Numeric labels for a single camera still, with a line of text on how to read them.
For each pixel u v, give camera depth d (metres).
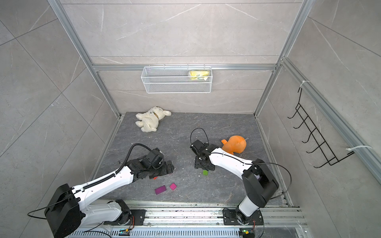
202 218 0.75
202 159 0.62
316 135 0.67
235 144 0.93
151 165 0.63
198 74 0.84
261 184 0.44
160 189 0.83
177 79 1.00
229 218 0.73
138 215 0.73
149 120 1.04
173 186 0.84
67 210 0.39
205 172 0.88
